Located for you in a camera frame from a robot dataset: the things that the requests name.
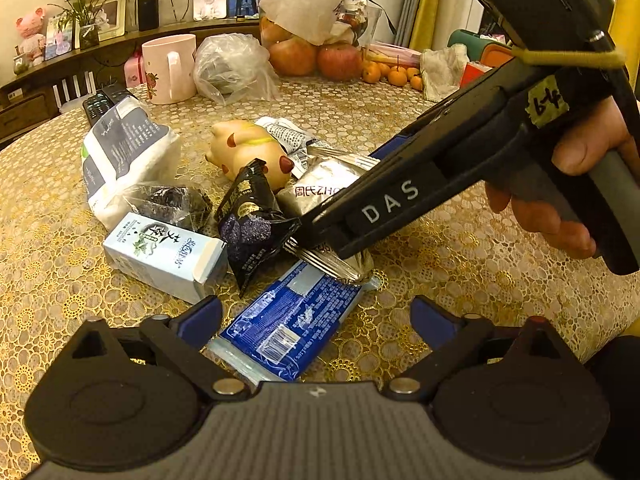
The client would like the green plant in glass vase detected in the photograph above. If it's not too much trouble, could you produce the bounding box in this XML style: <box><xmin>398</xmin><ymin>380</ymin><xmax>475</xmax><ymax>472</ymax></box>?
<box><xmin>50</xmin><ymin>0</ymin><xmax>103</xmax><ymax>51</ymax></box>

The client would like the red apple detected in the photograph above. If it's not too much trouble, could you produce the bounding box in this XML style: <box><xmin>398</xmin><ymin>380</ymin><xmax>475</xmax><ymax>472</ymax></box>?
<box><xmin>316</xmin><ymin>44</ymin><xmax>364</xmax><ymax>81</ymax></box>
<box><xmin>269</xmin><ymin>36</ymin><xmax>319</xmax><ymax>77</ymax></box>

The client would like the yellow elastic band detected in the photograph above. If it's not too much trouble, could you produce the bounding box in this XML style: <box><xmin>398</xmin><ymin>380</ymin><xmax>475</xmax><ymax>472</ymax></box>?
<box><xmin>512</xmin><ymin>46</ymin><xmax>627</xmax><ymax>70</ymax></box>

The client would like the white crumpled cloth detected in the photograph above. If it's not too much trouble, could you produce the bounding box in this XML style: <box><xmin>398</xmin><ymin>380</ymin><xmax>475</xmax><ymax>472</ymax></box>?
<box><xmin>420</xmin><ymin>44</ymin><xmax>471</xmax><ymax>104</ymax></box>

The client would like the pale blue carton box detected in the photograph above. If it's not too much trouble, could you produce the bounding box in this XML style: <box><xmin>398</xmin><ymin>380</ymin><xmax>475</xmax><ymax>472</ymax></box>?
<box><xmin>102</xmin><ymin>212</ymin><xmax>228</xmax><ymax>305</ymax></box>

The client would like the tan pig toy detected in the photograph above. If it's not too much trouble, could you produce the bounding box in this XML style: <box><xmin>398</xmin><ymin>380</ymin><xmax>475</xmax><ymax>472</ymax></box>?
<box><xmin>207</xmin><ymin>120</ymin><xmax>293</xmax><ymax>192</ymax></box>

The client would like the white framed baby photo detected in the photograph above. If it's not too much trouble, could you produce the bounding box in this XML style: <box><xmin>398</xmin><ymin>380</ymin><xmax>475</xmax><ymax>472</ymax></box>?
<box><xmin>192</xmin><ymin>0</ymin><xmax>229</xmax><ymax>22</ymax></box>

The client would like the orange fruit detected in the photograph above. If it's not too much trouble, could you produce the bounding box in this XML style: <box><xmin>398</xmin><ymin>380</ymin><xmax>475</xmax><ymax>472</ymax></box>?
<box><xmin>260</xmin><ymin>16</ymin><xmax>294</xmax><ymax>47</ymax></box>

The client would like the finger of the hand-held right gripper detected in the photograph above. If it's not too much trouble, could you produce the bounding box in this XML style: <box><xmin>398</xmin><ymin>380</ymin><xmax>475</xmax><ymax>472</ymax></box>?
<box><xmin>297</xmin><ymin>152</ymin><xmax>442</xmax><ymax>249</ymax></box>
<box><xmin>369</xmin><ymin>127</ymin><xmax>437</xmax><ymax>163</ymax></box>

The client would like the person's right hand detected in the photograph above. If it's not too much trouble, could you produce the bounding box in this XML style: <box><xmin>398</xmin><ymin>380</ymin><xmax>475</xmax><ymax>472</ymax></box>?
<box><xmin>484</xmin><ymin>99</ymin><xmax>633</xmax><ymax>261</ymax></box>

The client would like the gold lace-covered desktop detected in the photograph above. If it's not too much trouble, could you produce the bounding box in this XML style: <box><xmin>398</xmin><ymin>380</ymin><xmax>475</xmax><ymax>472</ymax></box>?
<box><xmin>0</xmin><ymin>75</ymin><xmax>640</xmax><ymax>480</ymax></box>

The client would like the white plastic bag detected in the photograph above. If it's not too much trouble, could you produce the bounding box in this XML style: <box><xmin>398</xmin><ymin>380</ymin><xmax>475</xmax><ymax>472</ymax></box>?
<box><xmin>259</xmin><ymin>0</ymin><xmax>347</xmax><ymax>46</ymax></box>

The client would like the yellow curtain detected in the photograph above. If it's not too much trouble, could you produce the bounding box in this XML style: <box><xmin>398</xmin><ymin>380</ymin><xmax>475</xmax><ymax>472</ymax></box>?
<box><xmin>410</xmin><ymin>0</ymin><xmax>455</xmax><ymax>52</ymax></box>

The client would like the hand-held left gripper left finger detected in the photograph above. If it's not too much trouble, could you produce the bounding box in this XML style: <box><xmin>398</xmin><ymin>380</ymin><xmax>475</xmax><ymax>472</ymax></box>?
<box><xmin>70</xmin><ymin>295</ymin><xmax>251</xmax><ymax>403</ymax></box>

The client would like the pink small case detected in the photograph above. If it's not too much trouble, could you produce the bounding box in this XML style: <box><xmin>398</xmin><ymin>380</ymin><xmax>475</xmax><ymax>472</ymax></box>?
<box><xmin>124</xmin><ymin>50</ymin><xmax>147</xmax><ymax>89</ymax></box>

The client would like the pink flat packet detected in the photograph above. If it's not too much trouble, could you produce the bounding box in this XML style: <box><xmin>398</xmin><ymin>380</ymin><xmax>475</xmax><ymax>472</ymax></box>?
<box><xmin>362</xmin><ymin>42</ymin><xmax>424</xmax><ymax>69</ymax></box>

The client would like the colourful standing card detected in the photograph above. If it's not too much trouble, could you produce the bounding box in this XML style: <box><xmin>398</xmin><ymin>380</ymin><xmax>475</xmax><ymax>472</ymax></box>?
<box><xmin>45</xmin><ymin>14</ymin><xmax>76</xmax><ymax>59</ymax></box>

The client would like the red cardboard box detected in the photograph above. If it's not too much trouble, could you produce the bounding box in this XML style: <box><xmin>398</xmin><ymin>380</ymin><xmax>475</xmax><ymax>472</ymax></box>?
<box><xmin>459</xmin><ymin>62</ymin><xmax>495</xmax><ymax>89</ymax></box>

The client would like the pink floral mug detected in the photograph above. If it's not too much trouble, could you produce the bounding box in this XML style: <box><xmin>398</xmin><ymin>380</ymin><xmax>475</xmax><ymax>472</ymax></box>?
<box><xmin>141</xmin><ymin>34</ymin><xmax>197</xmax><ymax>106</ymax></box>

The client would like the black remote control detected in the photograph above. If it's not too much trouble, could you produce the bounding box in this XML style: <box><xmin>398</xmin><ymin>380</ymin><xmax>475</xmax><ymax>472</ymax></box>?
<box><xmin>82</xmin><ymin>94</ymin><xmax>121</xmax><ymax>127</ymax></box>
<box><xmin>97</xmin><ymin>86</ymin><xmax>139</xmax><ymax>107</ymax></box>

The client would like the pink pig plush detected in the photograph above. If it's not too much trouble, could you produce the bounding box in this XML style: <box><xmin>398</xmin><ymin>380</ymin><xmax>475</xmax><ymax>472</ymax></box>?
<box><xmin>15</xmin><ymin>6</ymin><xmax>49</xmax><ymax>67</ymax></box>

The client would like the silver foil packet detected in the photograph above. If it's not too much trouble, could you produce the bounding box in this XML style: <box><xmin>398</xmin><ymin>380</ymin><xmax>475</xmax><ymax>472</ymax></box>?
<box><xmin>275</xmin><ymin>147</ymin><xmax>377</xmax><ymax>284</ymax></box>

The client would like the wooden photo frame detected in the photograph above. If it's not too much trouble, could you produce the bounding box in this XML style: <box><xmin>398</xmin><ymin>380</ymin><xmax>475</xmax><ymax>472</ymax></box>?
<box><xmin>75</xmin><ymin>0</ymin><xmax>127</xmax><ymax>43</ymax></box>

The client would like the pile of small mandarins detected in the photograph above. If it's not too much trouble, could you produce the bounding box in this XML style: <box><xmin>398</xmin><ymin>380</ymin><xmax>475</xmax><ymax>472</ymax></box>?
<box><xmin>361</xmin><ymin>59</ymin><xmax>424</xmax><ymax>92</ymax></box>

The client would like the white printed sachet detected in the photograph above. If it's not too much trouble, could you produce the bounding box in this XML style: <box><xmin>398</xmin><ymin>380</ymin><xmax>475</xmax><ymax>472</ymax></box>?
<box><xmin>255</xmin><ymin>116</ymin><xmax>321</xmax><ymax>178</ymax></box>

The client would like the black purple snack packet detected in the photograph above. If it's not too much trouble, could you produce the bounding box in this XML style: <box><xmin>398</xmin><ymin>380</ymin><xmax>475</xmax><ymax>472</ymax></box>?
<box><xmin>215</xmin><ymin>158</ymin><xmax>302</xmax><ymax>298</ymax></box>

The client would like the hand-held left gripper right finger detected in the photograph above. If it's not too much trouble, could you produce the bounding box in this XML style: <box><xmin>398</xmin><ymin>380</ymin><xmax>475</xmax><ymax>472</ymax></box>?
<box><xmin>382</xmin><ymin>295</ymin><xmax>571</xmax><ymax>403</ymax></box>

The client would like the blue snack packet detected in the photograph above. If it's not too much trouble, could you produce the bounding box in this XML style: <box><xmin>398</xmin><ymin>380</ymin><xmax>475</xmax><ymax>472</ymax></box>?
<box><xmin>207</xmin><ymin>260</ymin><xmax>381</xmax><ymax>383</ymax></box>

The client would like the white tissue pack grey label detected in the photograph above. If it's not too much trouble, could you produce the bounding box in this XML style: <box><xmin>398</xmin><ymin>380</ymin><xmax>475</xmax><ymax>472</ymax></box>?
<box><xmin>81</xmin><ymin>97</ymin><xmax>182</xmax><ymax>231</ymax></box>

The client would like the clear jar with patterned ribbon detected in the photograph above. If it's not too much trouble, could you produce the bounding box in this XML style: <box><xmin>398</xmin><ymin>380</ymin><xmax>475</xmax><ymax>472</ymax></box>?
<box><xmin>332</xmin><ymin>0</ymin><xmax>384</xmax><ymax>47</ymax></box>

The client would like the white router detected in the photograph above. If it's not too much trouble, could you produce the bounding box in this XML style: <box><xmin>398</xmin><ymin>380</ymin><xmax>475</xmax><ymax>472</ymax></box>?
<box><xmin>52</xmin><ymin>71</ymin><xmax>99</xmax><ymax>114</ymax></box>

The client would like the wooden tv cabinet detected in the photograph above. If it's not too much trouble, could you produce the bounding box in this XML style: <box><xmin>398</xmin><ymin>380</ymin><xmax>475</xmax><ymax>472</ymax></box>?
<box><xmin>0</xmin><ymin>15</ymin><xmax>263</xmax><ymax>142</ymax></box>

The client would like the clear crumpled plastic bag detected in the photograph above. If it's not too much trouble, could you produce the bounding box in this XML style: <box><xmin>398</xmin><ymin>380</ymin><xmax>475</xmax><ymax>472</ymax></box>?
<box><xmin>192</xmin><ymin>32</ymin><xmax>281</xmax><ymax>106</ymax></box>

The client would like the teal box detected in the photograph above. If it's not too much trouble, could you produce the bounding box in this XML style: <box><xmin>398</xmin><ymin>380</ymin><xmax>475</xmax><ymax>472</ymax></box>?
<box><xmin>447</xmin><ymin>29</ymin><xmax>507</xmax><ymax>61</ymax></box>

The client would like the black speaker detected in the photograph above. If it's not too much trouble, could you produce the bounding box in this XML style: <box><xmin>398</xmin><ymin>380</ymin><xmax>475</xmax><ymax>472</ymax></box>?
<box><xmin>137</xmin><ymin>0</ymin><xmax>160</xmax><ymax>32</ymax></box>

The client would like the clear bag of dark snacks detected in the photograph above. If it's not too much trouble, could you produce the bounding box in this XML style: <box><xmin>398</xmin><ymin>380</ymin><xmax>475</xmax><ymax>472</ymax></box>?
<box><xmin>122</xmin><ymin>184</ymin><xmax>213</xmax><ymax>236</ymax></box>

